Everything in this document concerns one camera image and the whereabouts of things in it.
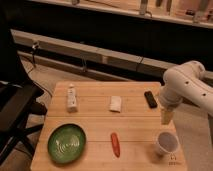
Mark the orange carrot toy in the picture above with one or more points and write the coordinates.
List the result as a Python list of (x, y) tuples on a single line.
[(115, 144)]

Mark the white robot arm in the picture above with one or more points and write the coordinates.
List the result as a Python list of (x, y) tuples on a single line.
[(184, 81)]

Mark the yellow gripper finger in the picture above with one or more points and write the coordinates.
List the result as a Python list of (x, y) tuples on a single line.
[(166, 116)]

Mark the green ceramic plate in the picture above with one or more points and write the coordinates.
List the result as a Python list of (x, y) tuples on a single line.
[(66, 143)]

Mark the black eraser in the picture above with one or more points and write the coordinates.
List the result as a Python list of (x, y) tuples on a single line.
[(150, 99)]

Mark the white folded cloth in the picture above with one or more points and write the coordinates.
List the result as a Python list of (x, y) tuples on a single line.
[(115, 104)]

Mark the black chair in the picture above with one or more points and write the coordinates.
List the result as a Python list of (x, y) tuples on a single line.
[(18, 99)]

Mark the white tube with cap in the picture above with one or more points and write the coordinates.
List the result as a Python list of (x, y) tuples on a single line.
[(71, 99)]

